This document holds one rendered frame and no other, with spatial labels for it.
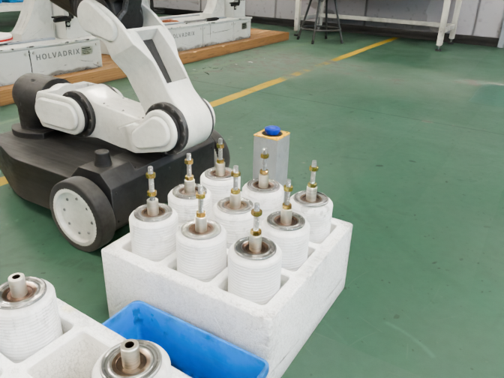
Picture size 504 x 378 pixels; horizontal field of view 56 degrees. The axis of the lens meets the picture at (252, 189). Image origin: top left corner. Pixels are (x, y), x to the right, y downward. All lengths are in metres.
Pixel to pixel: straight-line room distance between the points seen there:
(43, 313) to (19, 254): 0.63
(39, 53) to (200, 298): 2.33
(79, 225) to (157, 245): 0.42
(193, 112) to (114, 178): 0.27
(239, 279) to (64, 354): 0.30
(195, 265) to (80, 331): 0.22
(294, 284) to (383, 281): 0.41
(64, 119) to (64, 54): 1.61
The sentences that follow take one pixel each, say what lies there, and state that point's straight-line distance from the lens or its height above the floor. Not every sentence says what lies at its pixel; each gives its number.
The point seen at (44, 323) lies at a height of 0.21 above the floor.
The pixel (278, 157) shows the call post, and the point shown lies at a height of 0.26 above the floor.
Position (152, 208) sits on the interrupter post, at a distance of 0.95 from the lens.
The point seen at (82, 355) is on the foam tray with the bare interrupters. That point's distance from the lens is 0.85.
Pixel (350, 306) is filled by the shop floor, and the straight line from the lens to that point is 1.15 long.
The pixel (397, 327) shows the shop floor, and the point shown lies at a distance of 1.12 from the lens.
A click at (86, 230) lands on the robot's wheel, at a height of 0.06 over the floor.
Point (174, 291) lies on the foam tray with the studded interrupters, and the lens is 0.91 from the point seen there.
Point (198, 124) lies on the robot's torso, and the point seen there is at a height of 0.31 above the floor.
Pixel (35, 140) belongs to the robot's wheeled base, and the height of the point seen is 0.17.
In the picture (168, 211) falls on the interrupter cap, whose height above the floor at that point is 0.25.
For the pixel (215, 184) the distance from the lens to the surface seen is 1.10.
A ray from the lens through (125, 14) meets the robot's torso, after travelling 1.36.
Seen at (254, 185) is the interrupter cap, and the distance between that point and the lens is 1.07.
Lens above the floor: 0.70
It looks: 25 degrees down
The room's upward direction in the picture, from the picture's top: 2 degrees clockwise
